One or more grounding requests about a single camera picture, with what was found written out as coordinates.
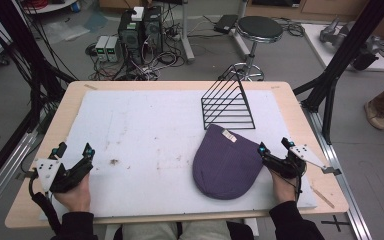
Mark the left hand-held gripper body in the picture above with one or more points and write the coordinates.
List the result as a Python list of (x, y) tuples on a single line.
[(51, 175)]

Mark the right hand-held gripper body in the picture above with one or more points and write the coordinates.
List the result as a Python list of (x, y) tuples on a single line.
[(286, 166)]

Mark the purple knit beanie hat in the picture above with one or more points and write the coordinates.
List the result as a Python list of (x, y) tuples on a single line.
[(226, 166)]

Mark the person's right hand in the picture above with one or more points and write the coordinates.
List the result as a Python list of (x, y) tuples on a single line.
[(285, 190)]

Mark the person's left hand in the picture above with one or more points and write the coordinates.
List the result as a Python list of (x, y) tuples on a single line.
[(76, 196)]

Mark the thin wooden stick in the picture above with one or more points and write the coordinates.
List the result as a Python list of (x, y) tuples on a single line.
[(324, 198)]

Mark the white foam mat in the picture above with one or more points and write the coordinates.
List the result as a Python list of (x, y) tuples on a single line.
[(140, 150)]

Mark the white floor board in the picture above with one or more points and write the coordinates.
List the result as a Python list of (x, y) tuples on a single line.
[(316, 46)]

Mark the grey bench power supply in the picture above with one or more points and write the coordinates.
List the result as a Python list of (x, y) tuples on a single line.
[(101, 48), (112, 49)]

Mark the person's legs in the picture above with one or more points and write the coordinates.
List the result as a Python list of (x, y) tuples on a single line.
[(176, 231)]

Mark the black round stool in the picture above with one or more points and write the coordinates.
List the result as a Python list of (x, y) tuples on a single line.
[(259, 28)]

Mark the black computer tower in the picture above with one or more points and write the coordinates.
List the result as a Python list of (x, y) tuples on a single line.
[(130, 36), (152, 30)]

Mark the black flat box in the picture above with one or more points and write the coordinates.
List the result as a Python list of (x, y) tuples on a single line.
[(226, 23)]

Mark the aluminium rail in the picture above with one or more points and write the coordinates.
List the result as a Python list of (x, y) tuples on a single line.
[(340, 166), (3, 166)]

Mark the black metal frame stand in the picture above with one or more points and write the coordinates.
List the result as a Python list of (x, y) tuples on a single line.
[(343, 56), (23, 46)]

